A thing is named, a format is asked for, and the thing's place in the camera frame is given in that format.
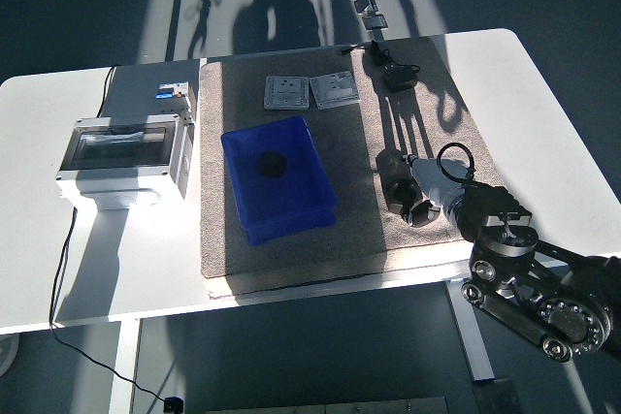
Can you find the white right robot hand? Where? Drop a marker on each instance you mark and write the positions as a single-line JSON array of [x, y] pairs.
[[439, 181]]

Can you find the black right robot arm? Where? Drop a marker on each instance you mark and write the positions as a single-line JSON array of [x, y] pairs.
[[548, 307]]

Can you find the blue plastic box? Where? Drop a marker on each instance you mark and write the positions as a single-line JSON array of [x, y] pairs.
[[281, 191]]

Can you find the white distribution box clear lid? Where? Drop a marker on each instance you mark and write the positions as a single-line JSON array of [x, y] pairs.
[[121, 152]]

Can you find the grey-brown mat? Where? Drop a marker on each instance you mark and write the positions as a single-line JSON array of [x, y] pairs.
[[349, 152]]

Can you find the grey socket plate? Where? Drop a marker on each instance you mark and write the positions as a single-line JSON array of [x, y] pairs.
[[286, 93], [336, 90]]

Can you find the white table leg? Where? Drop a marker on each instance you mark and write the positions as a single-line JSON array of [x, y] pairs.
[[123, 365], [473, 331]]

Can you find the black floor clamp device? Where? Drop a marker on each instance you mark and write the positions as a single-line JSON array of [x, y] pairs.
[[371, 14]]

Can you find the grey table foot block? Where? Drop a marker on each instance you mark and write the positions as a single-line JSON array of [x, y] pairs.
[[495, 397]]

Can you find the white blue circuit breaker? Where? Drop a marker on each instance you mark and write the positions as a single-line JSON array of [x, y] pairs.
[[172, 96]]

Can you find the black floor plug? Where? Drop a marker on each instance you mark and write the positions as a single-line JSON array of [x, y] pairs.
[[173, 404]]

